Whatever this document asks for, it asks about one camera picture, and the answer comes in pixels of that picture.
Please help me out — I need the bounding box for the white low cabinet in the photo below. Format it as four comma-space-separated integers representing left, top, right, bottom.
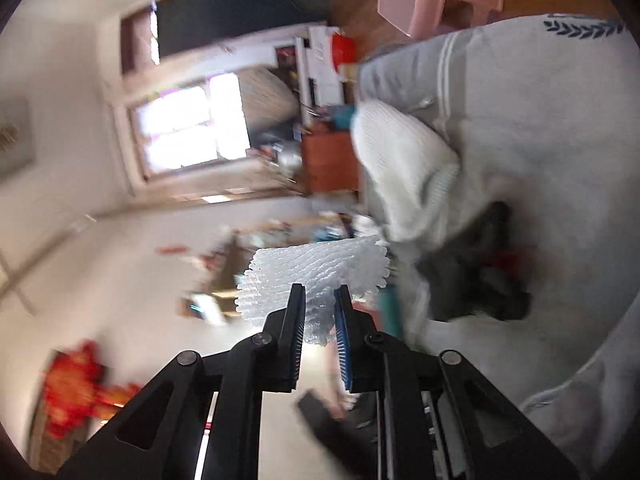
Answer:
295, 25, 356, 111

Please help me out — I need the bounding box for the black green glove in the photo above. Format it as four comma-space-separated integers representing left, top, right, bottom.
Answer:
297, 390, 381, 480

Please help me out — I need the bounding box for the dark cloth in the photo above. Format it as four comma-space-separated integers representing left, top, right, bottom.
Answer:
415, 202, 532, 322

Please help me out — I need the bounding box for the large white knit hat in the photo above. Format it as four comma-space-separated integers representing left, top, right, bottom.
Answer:
350, 100, 461, 246

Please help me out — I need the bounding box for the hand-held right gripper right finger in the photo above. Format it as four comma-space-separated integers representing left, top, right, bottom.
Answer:
333, 285, 578, 480

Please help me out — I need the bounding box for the lace covered television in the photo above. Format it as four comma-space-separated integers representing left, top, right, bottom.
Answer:
237, 67, 298, 131

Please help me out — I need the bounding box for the white foam net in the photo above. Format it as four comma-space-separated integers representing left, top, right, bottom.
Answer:
235, 235, 392, 347

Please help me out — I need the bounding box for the dark green door curtain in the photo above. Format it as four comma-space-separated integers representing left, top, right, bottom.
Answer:
155, 0, 331, 61

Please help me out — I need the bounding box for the brown wooden cabinet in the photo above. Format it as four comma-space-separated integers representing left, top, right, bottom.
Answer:
300, 130, 363, 196

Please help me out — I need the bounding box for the blue carton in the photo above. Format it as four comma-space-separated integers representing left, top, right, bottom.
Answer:
330, 104, 358, 130

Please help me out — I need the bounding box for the red plastic basin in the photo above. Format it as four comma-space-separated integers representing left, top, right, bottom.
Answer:
331, 34, 358, 65

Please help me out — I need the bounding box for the window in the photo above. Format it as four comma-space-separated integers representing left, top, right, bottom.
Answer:
131, 72, 251, 176

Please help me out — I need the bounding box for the grey blanket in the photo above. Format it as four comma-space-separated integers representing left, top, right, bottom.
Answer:
357, 12, 640, 480

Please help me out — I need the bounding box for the red wall decoration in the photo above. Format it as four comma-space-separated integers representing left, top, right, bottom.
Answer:
42, 341, 146, 441

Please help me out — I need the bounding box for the teal pencil case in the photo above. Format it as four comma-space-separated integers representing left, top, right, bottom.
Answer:
377, 285, 406, 341

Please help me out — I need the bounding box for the metal pot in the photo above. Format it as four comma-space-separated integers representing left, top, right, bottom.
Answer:
272, 142, 303, 171

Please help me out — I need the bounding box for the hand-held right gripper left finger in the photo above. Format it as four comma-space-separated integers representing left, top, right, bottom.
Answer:
57, 283, 307, 480

